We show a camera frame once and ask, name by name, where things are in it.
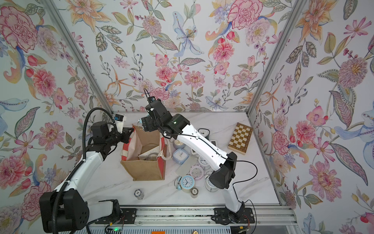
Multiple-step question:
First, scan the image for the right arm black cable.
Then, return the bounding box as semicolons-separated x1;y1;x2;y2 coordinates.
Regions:
143;88;259;234

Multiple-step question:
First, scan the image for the pink round alarm clock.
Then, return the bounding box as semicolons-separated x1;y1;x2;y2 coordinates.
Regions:
190;165;204;181

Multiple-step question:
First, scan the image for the wooden chessboard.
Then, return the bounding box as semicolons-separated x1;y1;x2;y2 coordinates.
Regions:
228;123;253;155

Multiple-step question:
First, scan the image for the small beige cylinder clock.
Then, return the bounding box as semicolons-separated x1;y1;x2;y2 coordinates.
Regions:
191;187;199;199

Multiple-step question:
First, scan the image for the white round alarm clock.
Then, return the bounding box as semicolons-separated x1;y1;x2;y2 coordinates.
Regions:
198;156;210;170

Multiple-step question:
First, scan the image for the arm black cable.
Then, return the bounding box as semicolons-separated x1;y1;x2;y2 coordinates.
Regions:
143;88;259;234
52;107;117;234

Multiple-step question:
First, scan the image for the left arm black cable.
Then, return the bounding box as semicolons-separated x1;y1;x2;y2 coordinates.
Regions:
52;107;117;234

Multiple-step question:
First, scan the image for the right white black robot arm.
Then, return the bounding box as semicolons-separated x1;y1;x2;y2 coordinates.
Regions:
141;97;245;223

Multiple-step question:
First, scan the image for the white twin-bell alarm clock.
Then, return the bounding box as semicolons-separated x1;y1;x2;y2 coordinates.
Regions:
205;176;219;193

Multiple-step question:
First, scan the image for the blue square alarm clock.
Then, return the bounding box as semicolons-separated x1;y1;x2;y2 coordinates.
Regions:
172;148;189;165

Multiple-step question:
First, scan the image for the blue twin-bell clock front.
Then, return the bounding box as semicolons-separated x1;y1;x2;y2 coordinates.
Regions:
174;175;195;193

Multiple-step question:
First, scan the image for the burlap canvas bag red trim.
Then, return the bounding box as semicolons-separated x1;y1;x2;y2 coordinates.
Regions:
120;126;171;181

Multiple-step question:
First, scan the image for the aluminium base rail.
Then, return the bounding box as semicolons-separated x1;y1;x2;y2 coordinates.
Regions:
81;203;301;234

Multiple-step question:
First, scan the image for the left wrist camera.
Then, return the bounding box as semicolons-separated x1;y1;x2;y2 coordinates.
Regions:
114;114;127;133

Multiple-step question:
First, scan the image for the grey round alarm clock centre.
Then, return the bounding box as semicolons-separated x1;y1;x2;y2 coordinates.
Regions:
172;140;186;149

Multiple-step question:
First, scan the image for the small grey mini clock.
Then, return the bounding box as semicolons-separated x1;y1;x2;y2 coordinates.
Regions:
134;189;144;200

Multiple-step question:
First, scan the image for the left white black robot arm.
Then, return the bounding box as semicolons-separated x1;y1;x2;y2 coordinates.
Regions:
39;121;134;234

